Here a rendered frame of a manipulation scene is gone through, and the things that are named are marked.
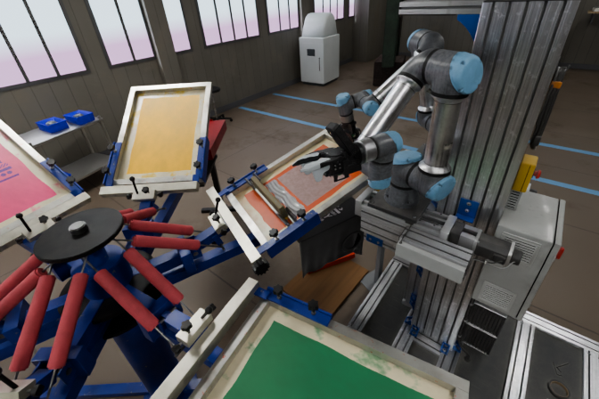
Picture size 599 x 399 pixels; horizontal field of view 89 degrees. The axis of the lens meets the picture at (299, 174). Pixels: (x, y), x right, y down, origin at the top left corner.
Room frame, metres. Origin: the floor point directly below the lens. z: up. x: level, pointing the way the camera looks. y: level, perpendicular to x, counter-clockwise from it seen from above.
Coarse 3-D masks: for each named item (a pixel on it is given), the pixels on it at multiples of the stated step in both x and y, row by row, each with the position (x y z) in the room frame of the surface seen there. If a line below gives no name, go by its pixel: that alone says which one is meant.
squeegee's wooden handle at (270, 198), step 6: (252, 180) 1.48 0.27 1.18; (258, 180) 1.47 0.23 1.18; (258, 186) 1.41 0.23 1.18; (264, 186) 1.39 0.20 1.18; (264, 192) 1.34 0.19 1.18; (270, 192) 1.33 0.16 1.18; (270, 198) 1.29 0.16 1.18; (276, 204) 1.23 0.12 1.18; (276, 210) 1.26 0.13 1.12; (282, 210) 1.20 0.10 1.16
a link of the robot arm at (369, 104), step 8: (432, 32) 1.52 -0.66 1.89; (424, 40) 1.49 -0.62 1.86; (432, 40) 1.47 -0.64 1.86; (440, 40) 1.47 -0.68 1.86; (424, 48) 1.46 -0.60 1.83; (392, 80) 1.45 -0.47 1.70; (384, 88) 1.44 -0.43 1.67; (368, 96) 1.48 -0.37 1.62; (376, 96) 1.44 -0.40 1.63; (384, 96) 1.43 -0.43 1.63; (360, 104) 1.48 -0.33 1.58; (368, 104) 1.41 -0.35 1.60; (376, 104) 1.41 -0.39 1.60; (368, 112) 1.41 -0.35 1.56
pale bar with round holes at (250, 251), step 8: (208, 192) 1.50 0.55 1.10; (216, 192) 1.48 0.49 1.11; (224, 208) 1.33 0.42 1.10; (224, 216) 1.27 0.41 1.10; (232, 216) 1.25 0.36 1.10; (232, 224) 1.19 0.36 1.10; (240, 232) 1.13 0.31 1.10; (240, 240) 1.08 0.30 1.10; (248, 240) 1.06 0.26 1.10; (248, 248) 1.02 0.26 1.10; (248, 256) 0.97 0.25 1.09; (256, 256) 0.96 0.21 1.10
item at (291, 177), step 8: (288, 168) 1.64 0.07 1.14; (296, 168) 1.62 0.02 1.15; (280, 176) 1.59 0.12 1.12; (288, 176) 1.56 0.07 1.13; (296, 176) 1.54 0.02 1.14; (304, 176) 1.52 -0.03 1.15; (312, 176) 1.50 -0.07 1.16; (264, 184) 1.55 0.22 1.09; (280, 184) 1.51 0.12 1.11; (288, 184) 1.49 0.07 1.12; (296, 184) 1.47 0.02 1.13; (256, 192) 1.50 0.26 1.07; (248, 200) 1.45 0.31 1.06; (256, 200) 1.43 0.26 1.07; (256, 208) 1.37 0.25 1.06; (264, 208) 1.35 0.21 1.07
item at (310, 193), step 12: (312, 180) 1.47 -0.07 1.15; (324, 180) 1.44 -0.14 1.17; (348, 180) 1.39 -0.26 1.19; (300, 192) 1.40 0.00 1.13; (312, 192) 1.37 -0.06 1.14; (324, 192) 1.35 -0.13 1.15; (312, 204) 1.29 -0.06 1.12; (264, 216) 1.29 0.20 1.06; (276, 216) 1.26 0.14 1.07; (276, 228) 1.18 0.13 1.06
